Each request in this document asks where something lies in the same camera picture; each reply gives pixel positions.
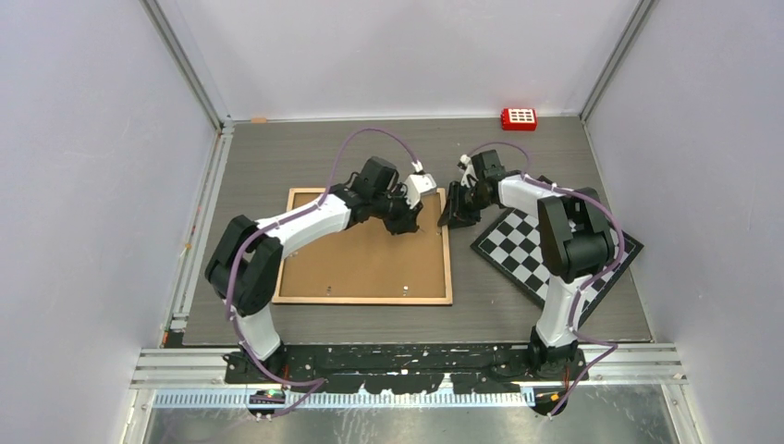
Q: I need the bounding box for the red toy brick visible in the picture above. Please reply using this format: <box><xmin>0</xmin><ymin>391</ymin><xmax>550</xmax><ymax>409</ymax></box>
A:
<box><xmin>500</xmin><ymin>107</ymin><xmax>538</xmax><ymax>131</ymax></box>

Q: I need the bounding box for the black white checkerboard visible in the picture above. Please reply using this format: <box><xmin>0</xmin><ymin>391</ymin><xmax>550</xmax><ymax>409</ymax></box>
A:
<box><xmin>471</xmin><ymin>177</ymin><xmax>643</xmax><ymax>326</ymax></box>

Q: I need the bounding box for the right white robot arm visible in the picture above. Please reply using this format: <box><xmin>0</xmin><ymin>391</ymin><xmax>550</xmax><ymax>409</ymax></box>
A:
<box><xmin>438</xmin><ymin>150</ymin><xmax>622</xmax><ymax>380</ymax></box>

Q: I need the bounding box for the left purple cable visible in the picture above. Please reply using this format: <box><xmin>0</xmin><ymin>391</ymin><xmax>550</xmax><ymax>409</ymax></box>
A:
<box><xmin>224</xmin><ymin>127</ymin><xmax>425</xmax><ymax>420</ymax></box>

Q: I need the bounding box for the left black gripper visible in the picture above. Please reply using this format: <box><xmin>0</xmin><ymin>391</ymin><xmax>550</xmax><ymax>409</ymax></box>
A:
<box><xmin>372</xmin><ymin>183</ymin><xmax>423</xmax><ymax>237</ymax></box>

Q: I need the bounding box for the black picture frame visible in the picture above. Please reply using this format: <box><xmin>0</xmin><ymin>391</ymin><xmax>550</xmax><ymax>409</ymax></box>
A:
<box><xmin>272</xmin><ymin>188</ymin><xmax>453</xmax><ymax>306</ymax></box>

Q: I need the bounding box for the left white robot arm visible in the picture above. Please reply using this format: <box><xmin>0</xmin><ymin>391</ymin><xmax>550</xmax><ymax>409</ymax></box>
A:
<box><xmin>204</xmin><ymin>156</ymin><xmax>436</xmax><ymax>383</ymax></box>

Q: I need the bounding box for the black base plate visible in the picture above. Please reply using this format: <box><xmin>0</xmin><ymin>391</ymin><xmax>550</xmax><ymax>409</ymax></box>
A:
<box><xmin>223</xmin><ymin>342</ymin><xmax>591</xmax><ymax>397</ymax></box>

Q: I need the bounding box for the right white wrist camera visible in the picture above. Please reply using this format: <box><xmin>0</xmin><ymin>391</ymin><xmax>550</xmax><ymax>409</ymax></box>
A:
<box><xmin>458</xmin><ymin>154</ymin><xmax>479</xmax><ymax>190</ymax></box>

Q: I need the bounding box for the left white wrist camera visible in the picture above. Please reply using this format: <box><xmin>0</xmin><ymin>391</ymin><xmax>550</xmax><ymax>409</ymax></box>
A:
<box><xmin>403</xmin><ymin>173</ymin><xmax>437</xmax><ymax>208</ymax></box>

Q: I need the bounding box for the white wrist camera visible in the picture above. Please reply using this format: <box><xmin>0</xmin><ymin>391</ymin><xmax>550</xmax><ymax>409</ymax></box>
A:
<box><xmin>458</xmin><ymin>154</ymin><xmax>479</xmax><ymax>190</ymax></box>
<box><xmin>403</xmin><ymin>173</ymin><xmax>437</xmax><ymax>208</ymax></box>

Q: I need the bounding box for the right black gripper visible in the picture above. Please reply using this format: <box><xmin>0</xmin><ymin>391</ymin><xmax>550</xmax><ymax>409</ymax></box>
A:
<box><xmin>437</xmin><ymin>180</ymin><xmax>492</xmax><ymax>229</ymax></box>

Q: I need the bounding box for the aluminium rail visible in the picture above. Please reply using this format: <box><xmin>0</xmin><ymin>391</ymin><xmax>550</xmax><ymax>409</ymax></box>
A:
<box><xmin>131</xmin><ymin>343</ymin><xmax>687</xmax><ymax>412</ymax></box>

